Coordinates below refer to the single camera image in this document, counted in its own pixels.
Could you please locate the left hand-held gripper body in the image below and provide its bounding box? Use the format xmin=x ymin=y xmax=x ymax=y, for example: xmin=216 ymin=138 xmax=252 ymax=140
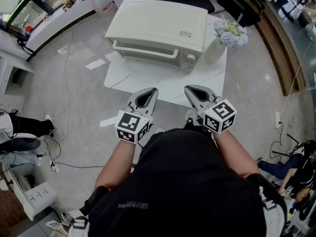
xmin=114 ymin=105 xmax=154 ymax=145

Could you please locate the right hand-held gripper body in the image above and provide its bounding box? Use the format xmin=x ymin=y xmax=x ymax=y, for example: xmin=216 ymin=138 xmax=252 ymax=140
xmin=197 ymin=96 xmax=237 ymax=135

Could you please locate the cream oven door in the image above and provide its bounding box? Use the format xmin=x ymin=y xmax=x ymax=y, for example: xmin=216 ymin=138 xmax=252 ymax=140
xmin=112 ymin=39 xmax=180 ymax=68

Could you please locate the person's right forearm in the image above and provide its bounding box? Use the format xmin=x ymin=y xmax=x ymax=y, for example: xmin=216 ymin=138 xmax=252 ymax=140
xmin=213 ymin=129 xmax=260 ymax=179

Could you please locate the person's left forearm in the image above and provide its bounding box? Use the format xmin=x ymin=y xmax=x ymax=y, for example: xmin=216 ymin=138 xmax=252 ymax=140
xmin=95 ymin=141 xmax=138 ymax=190

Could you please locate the cream toaster oven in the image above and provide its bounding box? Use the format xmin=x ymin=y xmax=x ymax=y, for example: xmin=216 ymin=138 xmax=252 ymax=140
xmin=105 ymin=0 xmax=209 ymax=75

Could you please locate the person's right white shoe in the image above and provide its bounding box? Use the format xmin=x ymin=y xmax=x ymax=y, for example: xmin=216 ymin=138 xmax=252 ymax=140
xmin=184 ymin=109 xmax=197 ymax=127

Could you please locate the white marble table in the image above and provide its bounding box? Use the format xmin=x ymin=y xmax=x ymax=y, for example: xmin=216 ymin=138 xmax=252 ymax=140
xmin=103 ymin=14 xmax=228 ymax=108

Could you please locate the white vase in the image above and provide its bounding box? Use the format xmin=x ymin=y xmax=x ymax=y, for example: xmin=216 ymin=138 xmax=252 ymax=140
xmin=204 ymin=37 xmax=227 ymax=65

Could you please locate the pale blue flower bouquet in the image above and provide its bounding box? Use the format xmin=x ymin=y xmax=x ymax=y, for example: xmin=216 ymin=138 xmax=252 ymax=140
xmin=212 ymin=14 xmax=249 ymax=49

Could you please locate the person's black shirt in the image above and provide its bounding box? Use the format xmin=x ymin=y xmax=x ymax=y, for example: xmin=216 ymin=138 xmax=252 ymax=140
xmin=83 ymin=128 xmax=288 ymax=237

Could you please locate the white power strip with plugs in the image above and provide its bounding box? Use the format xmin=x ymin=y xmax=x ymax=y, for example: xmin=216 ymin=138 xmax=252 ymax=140
xmin=49 ymin=159 xmax=60 ymax=173

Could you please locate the brown wooden platform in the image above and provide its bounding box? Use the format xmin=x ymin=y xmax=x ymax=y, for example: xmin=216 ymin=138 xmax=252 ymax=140
xmin=246 ymin=0 xmax=307 ymax=96

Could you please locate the black sled-base chair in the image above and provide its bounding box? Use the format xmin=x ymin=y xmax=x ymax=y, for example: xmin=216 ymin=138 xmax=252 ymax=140
xmin=217 ymin=0 xmax=262 ymax=28

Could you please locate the clear plastic water jug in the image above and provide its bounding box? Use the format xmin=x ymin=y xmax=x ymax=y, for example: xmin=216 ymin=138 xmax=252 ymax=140
xmin=93 ymin=0 xmax=114 ymax=19

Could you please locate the white curved window ledge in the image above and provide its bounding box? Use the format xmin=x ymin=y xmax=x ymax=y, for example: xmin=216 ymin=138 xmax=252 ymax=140
xmin=17 ymin=1 xmax=97 ymax=61

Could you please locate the small white drawer cabinet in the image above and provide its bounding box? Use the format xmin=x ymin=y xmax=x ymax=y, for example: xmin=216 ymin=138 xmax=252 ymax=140
xmin=24 ymin=181 xmax=58 ymax=211

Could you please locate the grey round appliance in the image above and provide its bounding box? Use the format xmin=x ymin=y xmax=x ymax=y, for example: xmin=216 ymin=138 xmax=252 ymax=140
xmin=0 ymin=137 xmax=41 ymax=155

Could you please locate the white shelf unit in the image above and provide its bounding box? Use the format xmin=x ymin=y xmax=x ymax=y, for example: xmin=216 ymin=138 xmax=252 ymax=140
xmin=0 ymin=50 xmax=35 ymax=95

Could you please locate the black power cable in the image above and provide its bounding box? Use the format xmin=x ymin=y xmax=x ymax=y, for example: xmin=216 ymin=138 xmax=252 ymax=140
xmin=270 ymin=123 xmax=284 ymax=160

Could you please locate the black cable with adapter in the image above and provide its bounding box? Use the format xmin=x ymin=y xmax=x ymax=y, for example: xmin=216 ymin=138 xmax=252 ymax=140
xmin=55 ymin=161 xmax=106 ymax=169

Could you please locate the thin white cable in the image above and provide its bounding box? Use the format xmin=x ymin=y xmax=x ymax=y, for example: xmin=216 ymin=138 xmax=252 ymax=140
xmin=281 ymin=40 xmax=316 ymax=115
xmin=50 ymin=31 xmax=75 ymax=142

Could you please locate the white shoulder strap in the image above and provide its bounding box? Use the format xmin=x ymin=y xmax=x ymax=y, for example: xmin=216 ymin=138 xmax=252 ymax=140
xmin=70 ymin=215 xmax=91 ymax=237
xmin=258 ymin=185 xmax=287 ymax=237

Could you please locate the white wire rack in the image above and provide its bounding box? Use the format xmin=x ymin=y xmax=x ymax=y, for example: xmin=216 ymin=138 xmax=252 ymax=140
xmin=45 ymin=212 xmax=82 ymax=237

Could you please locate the black strap bag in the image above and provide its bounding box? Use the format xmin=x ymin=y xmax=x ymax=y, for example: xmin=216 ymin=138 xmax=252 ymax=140
xmin=16 ymin=33 xmax=37 ymax=56

